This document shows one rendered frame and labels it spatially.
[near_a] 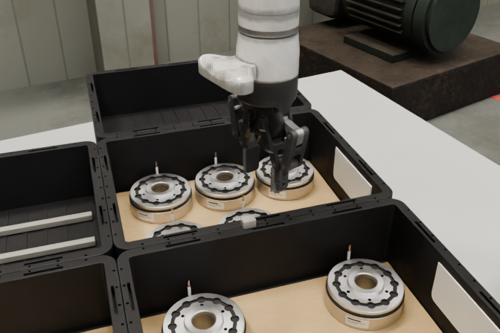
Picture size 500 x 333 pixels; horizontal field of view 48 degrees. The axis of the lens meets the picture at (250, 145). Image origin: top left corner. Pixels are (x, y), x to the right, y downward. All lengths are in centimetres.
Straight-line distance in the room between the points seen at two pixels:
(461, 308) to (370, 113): 92
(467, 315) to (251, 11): 43
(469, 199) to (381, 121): 37
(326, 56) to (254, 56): 252
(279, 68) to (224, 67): 6
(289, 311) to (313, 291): 5
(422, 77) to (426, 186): 172
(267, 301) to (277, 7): 40
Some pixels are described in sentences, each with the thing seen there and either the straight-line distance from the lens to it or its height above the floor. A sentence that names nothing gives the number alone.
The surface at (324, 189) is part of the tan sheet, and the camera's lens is 101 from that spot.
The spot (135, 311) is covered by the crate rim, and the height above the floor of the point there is 93.
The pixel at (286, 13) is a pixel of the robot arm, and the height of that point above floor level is 122.
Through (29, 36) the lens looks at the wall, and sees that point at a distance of 356.
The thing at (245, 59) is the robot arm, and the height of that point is 116.
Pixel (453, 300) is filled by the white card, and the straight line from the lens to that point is 76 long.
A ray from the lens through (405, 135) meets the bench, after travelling 149.
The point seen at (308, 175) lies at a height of 86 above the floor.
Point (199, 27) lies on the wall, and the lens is 382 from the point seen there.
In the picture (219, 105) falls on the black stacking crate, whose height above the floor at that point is 83.
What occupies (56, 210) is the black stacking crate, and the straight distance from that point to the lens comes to 101.
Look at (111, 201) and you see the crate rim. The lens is 83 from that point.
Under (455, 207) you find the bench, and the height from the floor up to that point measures 70.
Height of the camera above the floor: 140
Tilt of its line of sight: 30 degrees down
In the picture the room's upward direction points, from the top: straight up
